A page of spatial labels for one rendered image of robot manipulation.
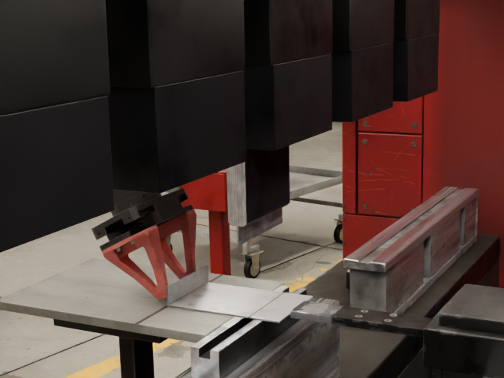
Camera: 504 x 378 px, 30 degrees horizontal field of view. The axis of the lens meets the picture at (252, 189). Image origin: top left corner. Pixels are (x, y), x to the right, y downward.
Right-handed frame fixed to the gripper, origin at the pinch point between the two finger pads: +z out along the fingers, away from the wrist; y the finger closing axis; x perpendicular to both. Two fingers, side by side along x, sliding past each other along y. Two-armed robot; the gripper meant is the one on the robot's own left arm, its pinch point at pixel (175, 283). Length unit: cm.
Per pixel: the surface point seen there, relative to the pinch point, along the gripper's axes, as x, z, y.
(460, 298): -28.2, 12.6, 1.7
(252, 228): -13.1, -1.8, -1.9
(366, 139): 9, -8, 85
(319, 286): 9.2, 10.8, 44.4
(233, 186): -15.1, -6.2, -4.8
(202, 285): -0.5, 1.5, 3.9
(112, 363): 177, 21, 178
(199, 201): 95, -16, 153
